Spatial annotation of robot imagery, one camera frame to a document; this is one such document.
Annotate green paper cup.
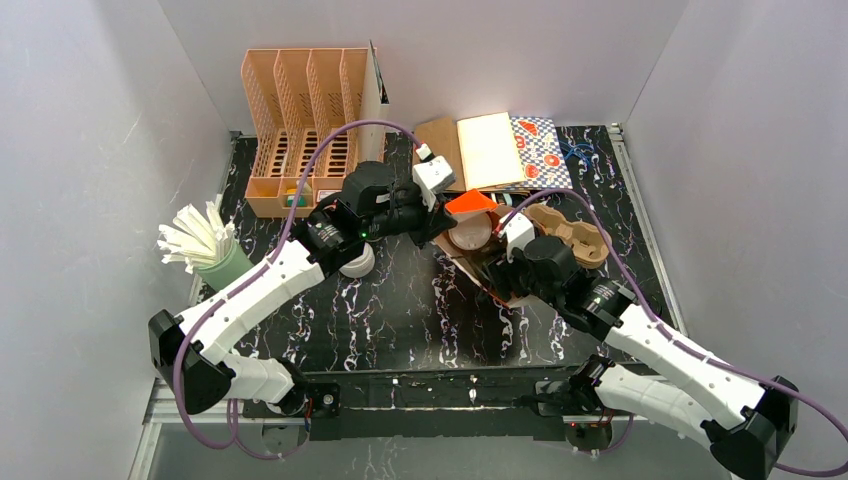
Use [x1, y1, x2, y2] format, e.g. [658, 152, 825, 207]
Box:
[194, 241, 254, 291]

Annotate cream paper bag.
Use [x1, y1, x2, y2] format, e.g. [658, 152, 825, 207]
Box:
[456, 112, 525, 190]

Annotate orange paper bag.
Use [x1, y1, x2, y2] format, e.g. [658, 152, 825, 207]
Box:
[432, 190, 531, 309]

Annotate white lid stack upper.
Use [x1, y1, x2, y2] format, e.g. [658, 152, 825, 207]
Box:
[339, 242, 376, 279]

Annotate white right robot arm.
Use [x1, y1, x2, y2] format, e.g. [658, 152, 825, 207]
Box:
[482, 236, 798, 479]

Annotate white plastic cup lid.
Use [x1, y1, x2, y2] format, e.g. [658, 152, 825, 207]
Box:
[448, 213, 493, 251]

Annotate brown pulp cup carrier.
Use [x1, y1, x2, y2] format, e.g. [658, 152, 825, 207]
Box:
[523, 204, 611, 269]

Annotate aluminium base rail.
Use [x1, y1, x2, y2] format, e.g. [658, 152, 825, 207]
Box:
[142, 377, 737, 425]

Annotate white wrapped straws bundle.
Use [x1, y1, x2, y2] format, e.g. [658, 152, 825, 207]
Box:
[156, 195, 237, 273]

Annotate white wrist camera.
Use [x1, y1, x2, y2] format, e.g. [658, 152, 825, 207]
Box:
[412, 156, 456, 212]
[498, 213, 536, 262]

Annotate green stamp box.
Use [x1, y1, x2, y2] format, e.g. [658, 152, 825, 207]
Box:
[285, 195, 307, 207]

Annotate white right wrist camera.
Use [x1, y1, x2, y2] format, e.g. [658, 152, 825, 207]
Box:
[498, 213, 536, 262]

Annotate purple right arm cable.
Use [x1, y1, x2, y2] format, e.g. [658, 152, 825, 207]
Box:
[495, 188, 848, 480]

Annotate pink desk organizer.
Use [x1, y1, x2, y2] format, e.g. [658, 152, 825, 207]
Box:
[241, 45, 389, 218]

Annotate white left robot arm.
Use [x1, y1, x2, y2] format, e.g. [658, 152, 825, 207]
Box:
[148, 156, 456, 415]

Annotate blue checkered paper bag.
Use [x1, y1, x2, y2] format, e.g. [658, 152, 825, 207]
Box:
[508, 116, 572, 191]

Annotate blue rubber bands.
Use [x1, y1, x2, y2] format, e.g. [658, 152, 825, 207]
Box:
[558, 141, 595, 166]

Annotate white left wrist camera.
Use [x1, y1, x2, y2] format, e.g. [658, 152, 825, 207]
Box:
[412, 156, 456, 212]

